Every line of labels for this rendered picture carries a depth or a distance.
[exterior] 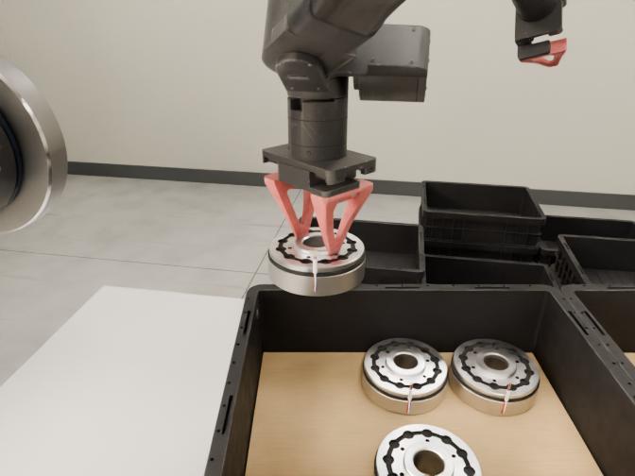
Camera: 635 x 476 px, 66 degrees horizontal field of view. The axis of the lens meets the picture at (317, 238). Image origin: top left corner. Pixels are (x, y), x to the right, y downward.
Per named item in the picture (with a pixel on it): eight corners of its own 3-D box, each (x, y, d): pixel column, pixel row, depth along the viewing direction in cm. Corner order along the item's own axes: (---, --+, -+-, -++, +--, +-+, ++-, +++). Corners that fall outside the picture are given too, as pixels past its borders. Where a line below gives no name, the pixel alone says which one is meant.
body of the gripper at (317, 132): (307, 155, 54) (307, 86, 51) (378, 176, 48) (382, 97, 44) (260, 167, 50) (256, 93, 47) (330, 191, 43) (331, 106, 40)
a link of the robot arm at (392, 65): (282, -51, 37) (269, 59, 36) (439, -54, 35) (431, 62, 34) (309, 34, 48) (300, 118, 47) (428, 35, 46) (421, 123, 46)
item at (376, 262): (283, 381, 157) (279, 260, 137) (302, 324, 184) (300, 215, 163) (410, 397, 151) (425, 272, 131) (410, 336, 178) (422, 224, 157)
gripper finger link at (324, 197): (324, 229, 56) (325, 148, 52) (371, 249, 51) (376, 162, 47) (278, 246, 52) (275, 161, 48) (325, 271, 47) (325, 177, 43)
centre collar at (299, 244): (291, 256, 50) (291, 250, 50) (295, 236, 55) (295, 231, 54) (340, 257, 50) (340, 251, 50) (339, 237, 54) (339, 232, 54)
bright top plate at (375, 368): (365, 396, 56) (365, 392, 56) (363, 339, 65) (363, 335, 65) (454, 399, 56) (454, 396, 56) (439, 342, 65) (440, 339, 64)
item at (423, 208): (411, 319, 187) (422, 211, 166) (411, 278, 213) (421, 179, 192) (521, 330, 181) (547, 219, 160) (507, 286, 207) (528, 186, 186)
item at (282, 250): (264, 272, 48) (263, 266, 48) (274, 230, 57) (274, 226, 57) (367, 274, 48) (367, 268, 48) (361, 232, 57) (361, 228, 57)
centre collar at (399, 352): (386, 378, 58) (386, 373, 58) (384, 350, 63) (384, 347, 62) (428, 380, 58) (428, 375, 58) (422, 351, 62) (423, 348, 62)
